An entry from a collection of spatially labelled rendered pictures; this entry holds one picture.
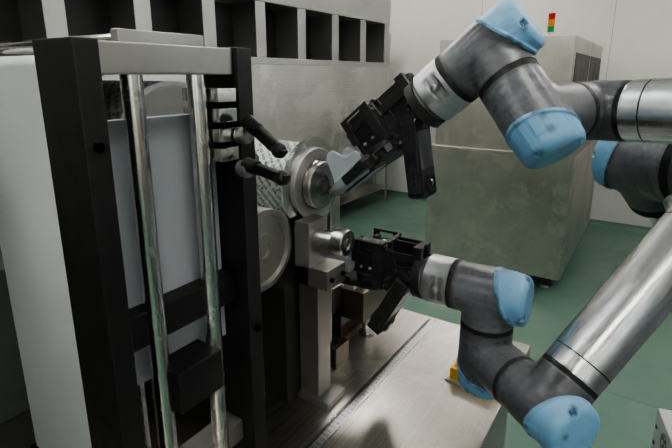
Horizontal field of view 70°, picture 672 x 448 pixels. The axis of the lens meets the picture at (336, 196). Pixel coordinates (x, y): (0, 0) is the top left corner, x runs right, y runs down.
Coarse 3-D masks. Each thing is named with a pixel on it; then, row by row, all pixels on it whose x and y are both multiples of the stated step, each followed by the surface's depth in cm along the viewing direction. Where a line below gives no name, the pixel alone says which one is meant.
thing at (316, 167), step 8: (312, 168) 73; (320, 168) 74; (328, 168) 75; (304, 176) 73; (312, 176) 72; (320, 176) 74; (328, 176) 76; (304, 184) 72; (312, 184) 72; (320, 184) 74; (328, 184) 76; (304, 192) 73; (312, 192) 73; (320, 192) 75; (304, 200) 74; (312, 200) 73; (320, 200) 75; (328, 200) 77; (320, 208) 75
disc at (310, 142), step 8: (312, 136) 75; (304, 144) 73; (312, 144) 74; (320, 144) 76; (328, 144) 78; (296, 152) 71; (288, 160) 70; (296, 160) 72; (288, 168) 70; (288, 184) 71; (288, 192) 71; (288, 200) 71; (288, 208) 72; (328, 208) 81; (288, 216) 72; (296, 216) 74
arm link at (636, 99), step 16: (608, 80) 60; (624, 80) 58; (640, 80) 56; (656, 80) 55; (608, 96) 57; (624, 96) 56; (640, 96) 54; (656, 96) 53; (608, 112) 57; (624, 112) 56; (640, 112) 54; (656, 112) 53; (592, 128) 58; (608, 128) 58; (624, 128) 56; (640, 128) 55; (656, 128) 54
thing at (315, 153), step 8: (304, 152) 73; (312, 152) 73; (320, 152) 75; (328, 152) 77; (304, 160) 72; (312, 160) 74; (320, 160) 76; (296, 168) 71; (304, 168) 72; (296, 176) 71; (296, 184) 71; (296, 192) 71; (296, 200) 72; (296, 208) 72; (304, 208) 74; (312, 208) 76; (304, 216) 74
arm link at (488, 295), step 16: (464, 272) 69; (480, 272) 68; (496, 272) 67; (512, 272) 67; (448, 288) 69; (464, 288) 68; (480, 288) 67; (496, 288) 66; (512, 288) 65; (528, 288) 65; (448, 304) 70; (464, 304) 69; (480, 304) 67; (496, 304) 66; (512, 304) 65; (528, 304) 66; (464, 320) 70; (480, 320) 67; (496, 320) 67; (512, 320) 65
